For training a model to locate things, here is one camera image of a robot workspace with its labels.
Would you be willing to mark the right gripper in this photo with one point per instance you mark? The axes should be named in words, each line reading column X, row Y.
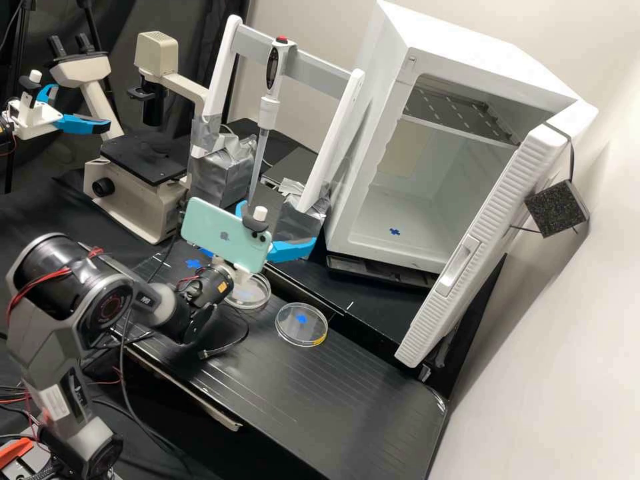
column 234, row 275

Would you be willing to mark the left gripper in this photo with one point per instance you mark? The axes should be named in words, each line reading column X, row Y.
column 35, row 117

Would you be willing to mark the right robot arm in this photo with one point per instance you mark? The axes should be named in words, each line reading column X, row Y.
column 55, row 320

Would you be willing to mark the petri dish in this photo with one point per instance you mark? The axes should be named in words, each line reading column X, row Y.
column 255, row 295

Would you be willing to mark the black platform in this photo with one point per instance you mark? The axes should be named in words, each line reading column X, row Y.
column 310, row 395
column 380, row 315
column 295, row 167

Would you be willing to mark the petri dish lid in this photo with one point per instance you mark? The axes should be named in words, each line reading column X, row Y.
column 300, row 325

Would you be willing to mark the cream microscope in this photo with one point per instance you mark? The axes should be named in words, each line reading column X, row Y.
column 135, row 195

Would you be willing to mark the pipette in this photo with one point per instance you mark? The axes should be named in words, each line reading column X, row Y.
column 272, row 70

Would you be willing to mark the white pipette stand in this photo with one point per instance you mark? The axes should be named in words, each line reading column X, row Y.
column 310, row 62

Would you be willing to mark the incubator door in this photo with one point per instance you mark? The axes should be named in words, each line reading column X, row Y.
column 480, row 240

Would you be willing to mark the white incubator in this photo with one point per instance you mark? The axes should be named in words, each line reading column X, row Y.
column 450, row 60

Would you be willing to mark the right wrist camera phone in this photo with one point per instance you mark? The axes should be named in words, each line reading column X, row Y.
column 220, row 230

